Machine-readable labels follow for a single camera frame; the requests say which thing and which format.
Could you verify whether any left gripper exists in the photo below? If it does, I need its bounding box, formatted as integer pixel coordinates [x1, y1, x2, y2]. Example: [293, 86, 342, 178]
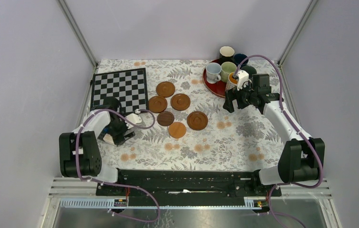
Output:
[107, 111, 134, 144]

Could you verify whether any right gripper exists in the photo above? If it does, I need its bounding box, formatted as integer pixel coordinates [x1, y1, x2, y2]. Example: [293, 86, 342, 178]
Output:
[223, 80, 257, 113]

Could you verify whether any floral mug orange inside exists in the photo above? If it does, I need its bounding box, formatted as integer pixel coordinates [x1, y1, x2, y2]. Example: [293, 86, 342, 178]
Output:
[225, 72, 238, 92]

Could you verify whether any brown ringed coaster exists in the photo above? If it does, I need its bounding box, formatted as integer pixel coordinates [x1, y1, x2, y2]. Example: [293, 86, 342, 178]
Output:
[187, 111, 208, 131]
[156, 81, 175, 97]
[149, 95, 168, 114]
[170, 94, 191, 111]

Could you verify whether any dark walnut coaster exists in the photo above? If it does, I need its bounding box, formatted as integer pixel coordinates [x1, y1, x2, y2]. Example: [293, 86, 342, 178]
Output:
[157, 111, 175, 126]

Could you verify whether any light wood coaster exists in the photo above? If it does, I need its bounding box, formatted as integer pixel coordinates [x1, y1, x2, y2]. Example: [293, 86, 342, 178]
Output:
[168, 122, 187, 139]

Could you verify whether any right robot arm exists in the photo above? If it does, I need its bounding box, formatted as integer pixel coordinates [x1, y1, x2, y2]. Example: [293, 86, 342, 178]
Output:
[223, 70, 325, 196]

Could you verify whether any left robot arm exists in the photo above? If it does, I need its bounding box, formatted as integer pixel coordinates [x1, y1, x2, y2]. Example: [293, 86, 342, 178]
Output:
[59, 97, 135, 195]

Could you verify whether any toy block assembly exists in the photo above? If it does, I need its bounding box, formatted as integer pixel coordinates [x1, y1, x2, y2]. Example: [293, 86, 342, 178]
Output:
[98, 127, 124, 146]

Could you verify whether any red round tray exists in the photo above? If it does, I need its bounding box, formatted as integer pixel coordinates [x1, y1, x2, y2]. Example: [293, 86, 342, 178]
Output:
[202, 59, 226, 98]

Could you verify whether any dark green mug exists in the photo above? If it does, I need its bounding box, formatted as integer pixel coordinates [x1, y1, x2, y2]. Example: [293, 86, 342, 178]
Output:
[241, 65, 257, 77]

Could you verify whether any pale green mug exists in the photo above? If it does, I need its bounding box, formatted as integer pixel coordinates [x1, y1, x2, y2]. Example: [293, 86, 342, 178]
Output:
[220, 62, 237, 83]

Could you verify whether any light blue white mug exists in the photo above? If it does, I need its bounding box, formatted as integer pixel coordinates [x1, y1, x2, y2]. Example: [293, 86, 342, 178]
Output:
[205, 62, 222, 84]

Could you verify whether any dark blue mug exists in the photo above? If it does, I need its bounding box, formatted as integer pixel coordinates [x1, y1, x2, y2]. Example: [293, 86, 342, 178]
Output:
[232, 53, 249, 67]

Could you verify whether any black mug white inside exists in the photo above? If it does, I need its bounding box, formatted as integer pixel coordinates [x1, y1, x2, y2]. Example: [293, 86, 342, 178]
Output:
[219, 46, 235, 64]

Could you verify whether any black white chessboard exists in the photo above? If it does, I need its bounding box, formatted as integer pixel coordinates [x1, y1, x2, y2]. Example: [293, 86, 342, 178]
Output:
[90, 68, 149, 113]

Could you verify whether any floral tablecloth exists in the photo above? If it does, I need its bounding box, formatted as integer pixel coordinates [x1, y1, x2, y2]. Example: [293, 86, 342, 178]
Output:
[97, 60, 283, 171]

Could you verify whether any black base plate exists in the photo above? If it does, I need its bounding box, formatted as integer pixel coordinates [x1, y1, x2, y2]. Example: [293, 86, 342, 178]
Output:
[96, 169, 271, 207]

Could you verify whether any aluminium frame rail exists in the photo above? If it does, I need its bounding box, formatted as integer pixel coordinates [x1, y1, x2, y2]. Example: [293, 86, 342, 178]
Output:
[47, 177, 333, 209]

